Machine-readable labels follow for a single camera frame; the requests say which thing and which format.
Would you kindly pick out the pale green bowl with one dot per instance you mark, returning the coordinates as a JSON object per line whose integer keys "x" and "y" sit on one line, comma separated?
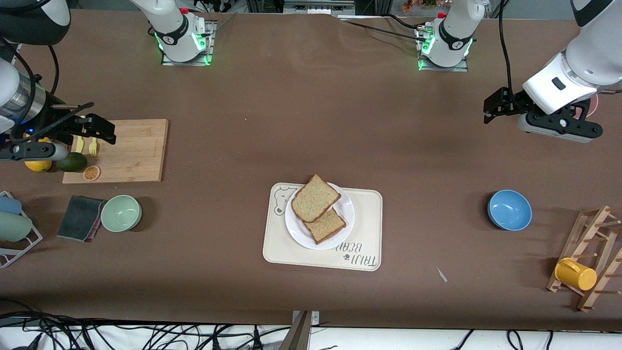
{"x": 121, "y": 213}

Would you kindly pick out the small grey tape scrap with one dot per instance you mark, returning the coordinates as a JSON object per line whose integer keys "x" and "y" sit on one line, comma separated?
{"x": 441, "y": 274}

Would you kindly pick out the wooden cutting board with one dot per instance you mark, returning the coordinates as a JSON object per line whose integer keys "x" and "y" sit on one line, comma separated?
{"x": 131, "y": 150}

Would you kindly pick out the dark green avocado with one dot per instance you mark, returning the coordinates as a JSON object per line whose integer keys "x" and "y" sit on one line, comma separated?
{"x": 71, "y": 162}

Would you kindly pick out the wooden peg drying rack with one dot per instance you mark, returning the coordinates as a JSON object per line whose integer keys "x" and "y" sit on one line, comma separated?
{"x": 577, "y": 245}

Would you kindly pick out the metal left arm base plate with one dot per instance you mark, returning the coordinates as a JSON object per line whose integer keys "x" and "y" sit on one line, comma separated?
{"x": 459, "y": 68}

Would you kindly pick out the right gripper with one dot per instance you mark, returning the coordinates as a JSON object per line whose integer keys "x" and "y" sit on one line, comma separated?
{"x": 47, "y": 121}

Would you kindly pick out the grey green cup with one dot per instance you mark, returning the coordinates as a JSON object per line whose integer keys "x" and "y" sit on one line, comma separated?
{"x": 14, "y": 227}

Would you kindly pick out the yellow lemon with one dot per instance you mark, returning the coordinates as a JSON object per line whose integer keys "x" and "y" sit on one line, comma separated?
{"x": 38, "y": 166}

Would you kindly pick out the grey equipment box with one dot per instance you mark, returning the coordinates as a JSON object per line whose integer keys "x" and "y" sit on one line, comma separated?
{"x": 318, "y": 7}

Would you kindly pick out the toy orange slice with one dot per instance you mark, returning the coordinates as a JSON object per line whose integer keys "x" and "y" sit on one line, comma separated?
{"x": 91, "y": 173}

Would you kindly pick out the white round plate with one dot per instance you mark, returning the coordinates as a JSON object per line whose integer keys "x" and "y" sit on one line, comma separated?
{"x": 345, "y": 214}

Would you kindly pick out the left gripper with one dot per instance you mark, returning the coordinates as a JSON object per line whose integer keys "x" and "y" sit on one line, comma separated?
{"x": 513, "y": 100}

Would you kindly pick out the metal table edge bracket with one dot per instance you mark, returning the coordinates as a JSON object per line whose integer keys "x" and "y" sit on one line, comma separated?
{"x": 299, "y": 335}

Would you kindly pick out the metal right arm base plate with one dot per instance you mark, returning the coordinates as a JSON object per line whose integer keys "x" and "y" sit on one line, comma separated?
{"x": 167, "y": 61}

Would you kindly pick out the yellow plastic mug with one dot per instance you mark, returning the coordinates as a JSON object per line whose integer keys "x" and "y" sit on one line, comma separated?
{"x": 578, "y": 277}

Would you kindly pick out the pink bowl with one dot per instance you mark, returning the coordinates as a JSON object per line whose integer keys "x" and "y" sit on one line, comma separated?
{"x": 595, "y": 104}

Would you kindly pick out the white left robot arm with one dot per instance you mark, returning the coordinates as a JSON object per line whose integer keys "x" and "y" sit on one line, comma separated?
{"x": 597, "y": 53}

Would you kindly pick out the pale yellow plastic knife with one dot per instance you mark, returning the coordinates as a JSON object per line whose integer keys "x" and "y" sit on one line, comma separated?
{"x": 78, "y": 146}

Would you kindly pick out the brown bread slice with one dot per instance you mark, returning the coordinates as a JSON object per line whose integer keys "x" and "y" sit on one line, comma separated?
{"x": 328, "y": 228}
{"x": 316, "y": 199}

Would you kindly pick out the light blue cup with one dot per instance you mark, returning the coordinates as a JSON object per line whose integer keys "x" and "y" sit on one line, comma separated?
{"x": 9, "y": 205}

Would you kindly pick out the dark grey folded cloth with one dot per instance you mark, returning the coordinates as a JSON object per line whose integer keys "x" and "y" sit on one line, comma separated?
{"x": 77, "y": 218}

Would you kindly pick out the blue bowl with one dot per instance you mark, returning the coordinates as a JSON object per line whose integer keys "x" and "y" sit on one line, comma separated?
{"x": 509, "y": 210}

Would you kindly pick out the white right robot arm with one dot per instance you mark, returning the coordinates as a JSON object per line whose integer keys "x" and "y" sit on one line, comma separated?
{"x": 170, "y": 29}

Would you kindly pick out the cream bear print tray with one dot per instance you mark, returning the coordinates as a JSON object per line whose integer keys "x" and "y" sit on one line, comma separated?
{"x": 362, "y": 218}

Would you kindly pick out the pale yellow plastic fork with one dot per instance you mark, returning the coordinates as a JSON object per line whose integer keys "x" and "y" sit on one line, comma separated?
{"x": 94, "y": 148}

